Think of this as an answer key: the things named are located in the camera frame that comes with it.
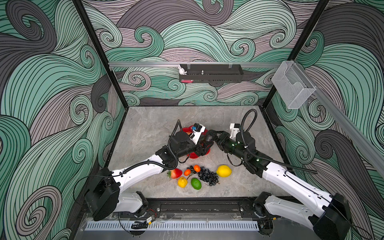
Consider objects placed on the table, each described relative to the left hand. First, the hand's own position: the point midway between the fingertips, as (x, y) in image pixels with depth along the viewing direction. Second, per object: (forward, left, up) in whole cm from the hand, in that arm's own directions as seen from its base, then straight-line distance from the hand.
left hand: (209, 139), depth 73 cm
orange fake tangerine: (-8, +5, -18) cm, 20 cm away
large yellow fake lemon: (-9, -10, -20) cm, 24 cm away
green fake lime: (-16, +6, -20) cm, 26 cm away
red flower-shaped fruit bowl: (+2, +8, -21) cm, 23 cm away
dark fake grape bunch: (-12, -1, -19) cm, 23 cm away
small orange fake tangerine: (-9, +11, -21) cm, 25 cm away
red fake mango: (-10, +18, -20) cm, 29 cm away
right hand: (+1, 0, +2) cm, 2 cm away
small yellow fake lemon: (-15, +13, -19) cm, 28 cm away
